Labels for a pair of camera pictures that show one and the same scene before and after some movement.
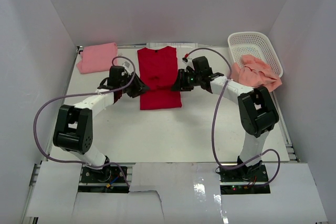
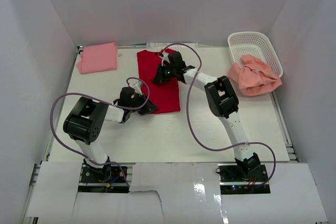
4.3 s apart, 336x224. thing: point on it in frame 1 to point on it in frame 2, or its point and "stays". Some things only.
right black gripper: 180,84 to 160,77
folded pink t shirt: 97,58 stays
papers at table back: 177,45 stays
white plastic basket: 258,44 stays
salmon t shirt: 253,72 stays
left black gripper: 139,87 to 149,107
